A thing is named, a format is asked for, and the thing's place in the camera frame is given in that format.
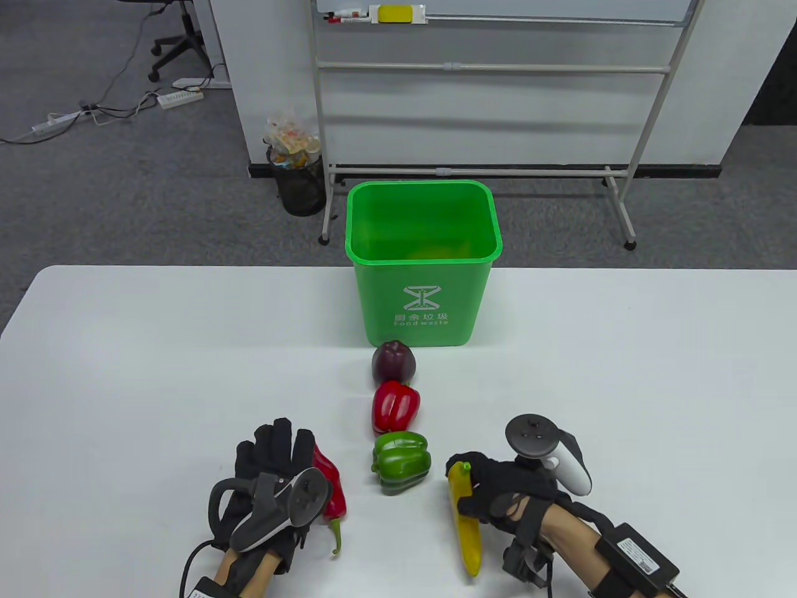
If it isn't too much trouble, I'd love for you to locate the person's right hand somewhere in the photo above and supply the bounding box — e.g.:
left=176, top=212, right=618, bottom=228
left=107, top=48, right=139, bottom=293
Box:
left=445, top=452, right=570, bottom=535

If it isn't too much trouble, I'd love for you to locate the person's left hand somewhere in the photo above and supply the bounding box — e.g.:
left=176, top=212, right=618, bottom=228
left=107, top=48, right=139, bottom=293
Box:
left=212, top=417, right=334, bottom=561

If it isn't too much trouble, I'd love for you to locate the red chili pepper vegetable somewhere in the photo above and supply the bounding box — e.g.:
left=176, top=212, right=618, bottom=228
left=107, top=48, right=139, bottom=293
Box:
left=311, top=444, right=347, bottom=556

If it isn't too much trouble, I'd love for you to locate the yellow banana fruit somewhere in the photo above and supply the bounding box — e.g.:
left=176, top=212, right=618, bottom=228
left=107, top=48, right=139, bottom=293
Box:
left=447, top=462, right=484, bottom=577

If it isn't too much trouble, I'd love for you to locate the green bell pepper vegetable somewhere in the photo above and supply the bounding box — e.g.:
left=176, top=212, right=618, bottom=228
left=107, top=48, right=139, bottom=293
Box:
left=371, top=432, right=432, bottom=496

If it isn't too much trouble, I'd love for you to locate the red bell pepper vegetable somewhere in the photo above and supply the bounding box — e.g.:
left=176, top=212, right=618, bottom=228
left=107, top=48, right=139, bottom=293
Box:
left=372, top=381, right=421, bottom=434

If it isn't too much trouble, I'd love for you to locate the dark purple pepper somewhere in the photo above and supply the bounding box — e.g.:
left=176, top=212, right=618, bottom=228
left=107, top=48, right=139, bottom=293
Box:
left=372, top=340, right=417, bottom=385

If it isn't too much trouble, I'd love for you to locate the green food waste bin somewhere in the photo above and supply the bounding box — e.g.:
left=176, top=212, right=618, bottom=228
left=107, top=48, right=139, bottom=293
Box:
left=345, top=181, right=504, bottom=348

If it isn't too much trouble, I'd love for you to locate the person's right forearm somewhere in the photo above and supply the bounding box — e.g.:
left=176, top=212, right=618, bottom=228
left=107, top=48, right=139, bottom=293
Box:
left=542, top=505, right=630, bottom=598

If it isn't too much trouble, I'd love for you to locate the person's left forearm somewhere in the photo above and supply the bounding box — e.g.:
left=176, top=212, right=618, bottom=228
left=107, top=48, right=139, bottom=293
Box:
left=209, top=548, right=281, bottom=598

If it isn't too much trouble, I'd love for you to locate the grey hand controller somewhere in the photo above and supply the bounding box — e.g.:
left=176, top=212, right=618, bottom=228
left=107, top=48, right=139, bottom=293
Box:
left=505, top=414, right=592, bottom=496
left=209, top=467, right=332, bottom=554

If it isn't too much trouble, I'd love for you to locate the black mesh wastebasket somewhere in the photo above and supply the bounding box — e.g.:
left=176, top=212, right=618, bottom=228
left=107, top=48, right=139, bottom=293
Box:
left=266, top=146, right=326, bottom=217

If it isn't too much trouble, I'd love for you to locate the clear plastic bag of trash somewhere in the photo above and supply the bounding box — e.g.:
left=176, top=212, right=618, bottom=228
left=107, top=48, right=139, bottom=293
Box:
left=262, top=112, right=323, bottom=170

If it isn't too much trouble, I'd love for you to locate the black office chair base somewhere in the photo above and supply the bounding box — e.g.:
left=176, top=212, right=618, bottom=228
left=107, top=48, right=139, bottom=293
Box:
left=148, top=0, right=215, bottom=83

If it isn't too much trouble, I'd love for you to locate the white whiteboard on metal stand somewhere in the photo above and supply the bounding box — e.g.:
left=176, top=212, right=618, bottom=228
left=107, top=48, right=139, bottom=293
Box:
left=309, top=0, right=707, bottom=250

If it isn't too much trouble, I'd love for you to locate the black wrist strap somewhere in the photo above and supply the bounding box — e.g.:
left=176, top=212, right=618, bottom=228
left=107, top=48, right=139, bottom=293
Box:
left=503, top=492, right=561, bottom=589

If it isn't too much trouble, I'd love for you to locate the black box on forearm strap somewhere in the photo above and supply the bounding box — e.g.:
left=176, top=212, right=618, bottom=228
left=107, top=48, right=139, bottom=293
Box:
left=595, top=522, right=681, bottom=592

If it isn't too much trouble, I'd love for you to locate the black glove cable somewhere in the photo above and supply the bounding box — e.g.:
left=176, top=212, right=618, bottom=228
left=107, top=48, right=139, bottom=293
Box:
left=179, top=539, right=215, bottom=598

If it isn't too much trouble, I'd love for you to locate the black floor cable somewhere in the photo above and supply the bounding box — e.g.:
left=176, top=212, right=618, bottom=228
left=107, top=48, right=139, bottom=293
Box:
left=93, top=0, right=164, bottom=108

